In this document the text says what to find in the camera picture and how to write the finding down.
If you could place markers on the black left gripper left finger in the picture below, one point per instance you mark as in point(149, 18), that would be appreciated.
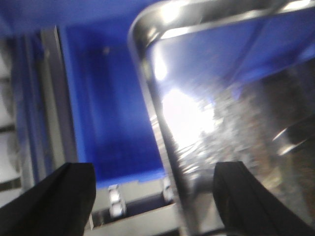
point(59, 205)

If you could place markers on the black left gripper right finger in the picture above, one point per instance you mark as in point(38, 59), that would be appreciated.
point(247, 208)

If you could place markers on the silver metal tray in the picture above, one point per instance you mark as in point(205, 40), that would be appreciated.
point(230, 81)

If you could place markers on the white roller conveyor track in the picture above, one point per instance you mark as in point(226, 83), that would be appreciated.
point(119, 208)

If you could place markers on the upper centre blue bin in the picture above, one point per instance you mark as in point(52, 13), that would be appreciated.
point(76, 54)

